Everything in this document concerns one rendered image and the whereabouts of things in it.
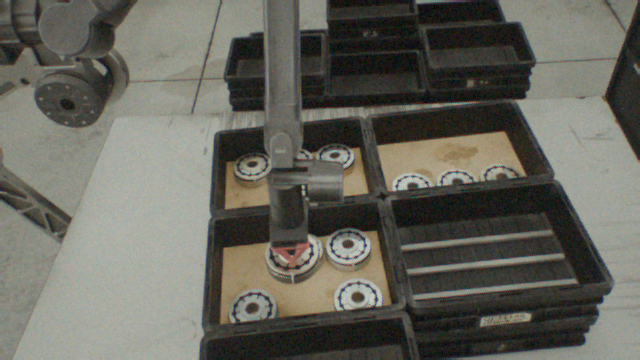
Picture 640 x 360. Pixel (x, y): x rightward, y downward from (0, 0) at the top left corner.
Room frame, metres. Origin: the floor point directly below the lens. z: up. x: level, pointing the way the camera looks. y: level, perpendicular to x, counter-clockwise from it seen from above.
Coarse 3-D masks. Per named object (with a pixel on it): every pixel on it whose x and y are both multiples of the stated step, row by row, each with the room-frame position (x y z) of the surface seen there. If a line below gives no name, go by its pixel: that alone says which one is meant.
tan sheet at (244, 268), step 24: (240, 264) 0.83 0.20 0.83; (264, 264) 0.83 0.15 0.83; (240, 288) 0.77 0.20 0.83; (264, 288) 0.76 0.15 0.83; (288, 288) 0.75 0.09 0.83; (312, 288) 0.75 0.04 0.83; (336, 288) 0.74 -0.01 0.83; (384, 288) 0.73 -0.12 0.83; (288, 312) 0.69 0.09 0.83; (312, 312) 0.69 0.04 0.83
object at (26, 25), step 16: (0, 0) 0.88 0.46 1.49; (16, 0) 0.88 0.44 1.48; (32, 0) 0.88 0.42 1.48; (0, 16) 0.85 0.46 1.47; (16, 16) 0.86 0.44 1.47; (32, 16) 0.86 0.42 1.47; (0, 32) 0.85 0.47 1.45; (16, 32) 0.85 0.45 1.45; (32, 32) 0.85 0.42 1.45; (0, 48) 0.85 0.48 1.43; (16, 48) 0.87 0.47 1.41
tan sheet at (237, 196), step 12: (312, 156) 1.18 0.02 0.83; (360, 156) 1.16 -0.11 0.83; (228, 168) 1.16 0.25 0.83; (360, 168) 1.11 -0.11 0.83; (228, 180) 1.11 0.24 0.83; (348, 180) 1.07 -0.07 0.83; (360, 180) 1.07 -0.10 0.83; (228, 192) 1.07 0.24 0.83; (240, 192) 1.07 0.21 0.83; (252, 192) 1.06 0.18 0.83; (264, 192) 1.06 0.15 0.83; (348, 192) 1.03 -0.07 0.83; (360, 192) 1.03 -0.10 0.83; (228, 204) 1.03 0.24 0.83; (240, 204) 1.02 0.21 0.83; (252, 204) 1.02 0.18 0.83; (264, 204) 1.02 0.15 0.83
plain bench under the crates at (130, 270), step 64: (128, 128) 1.53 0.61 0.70; (192, 128) 1.51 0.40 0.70; (576, 128) 1.33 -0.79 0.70; (128, 192) 1.24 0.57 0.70; (192, 192) 1.21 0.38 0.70; (576, 192) 1.07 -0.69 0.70; (64, 256) 1.02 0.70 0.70; (128, 256) 1.00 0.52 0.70; (192, 256) 0.97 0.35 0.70; (64, 320) 0.82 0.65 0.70; (128, 320) 0.80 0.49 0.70; (192, 320) 0.78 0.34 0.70
